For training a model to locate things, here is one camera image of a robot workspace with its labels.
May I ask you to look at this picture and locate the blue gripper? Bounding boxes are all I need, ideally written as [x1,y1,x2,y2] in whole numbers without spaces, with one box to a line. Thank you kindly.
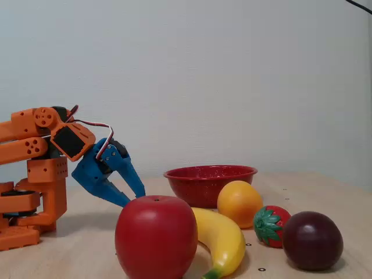
[71,138,146,208]

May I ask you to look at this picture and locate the yellow orange toy peach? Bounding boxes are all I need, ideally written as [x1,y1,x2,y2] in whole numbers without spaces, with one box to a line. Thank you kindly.
[217,180,264,229]

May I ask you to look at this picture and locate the orange robot base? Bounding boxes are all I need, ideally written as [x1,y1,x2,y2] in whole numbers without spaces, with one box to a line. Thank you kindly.
[0,181,41,252]

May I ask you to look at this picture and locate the red speckled metal bowl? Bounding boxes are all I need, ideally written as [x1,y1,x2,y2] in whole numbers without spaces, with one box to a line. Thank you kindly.
[163,164,259,209]

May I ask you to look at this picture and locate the red toy apple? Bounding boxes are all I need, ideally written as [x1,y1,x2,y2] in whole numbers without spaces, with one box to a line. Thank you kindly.
[115,195,199,279]

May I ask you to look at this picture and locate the yellow toy banana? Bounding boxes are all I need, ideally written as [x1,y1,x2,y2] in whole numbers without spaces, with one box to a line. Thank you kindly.
[190,206,247,279]

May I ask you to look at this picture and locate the red toy strawberry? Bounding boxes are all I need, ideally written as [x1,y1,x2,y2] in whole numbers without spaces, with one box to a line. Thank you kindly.
[252,205,292,249]

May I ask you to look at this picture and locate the dark purple toy plum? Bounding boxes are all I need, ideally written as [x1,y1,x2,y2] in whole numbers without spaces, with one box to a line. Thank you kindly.
[282,210,344,271]

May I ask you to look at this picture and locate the white red servo wire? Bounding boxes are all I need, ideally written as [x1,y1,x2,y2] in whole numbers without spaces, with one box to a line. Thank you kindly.
[65,104,115,160]

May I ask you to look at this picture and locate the black cable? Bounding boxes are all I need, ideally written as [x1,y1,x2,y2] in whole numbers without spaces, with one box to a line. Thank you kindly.
[345,0,372,15]

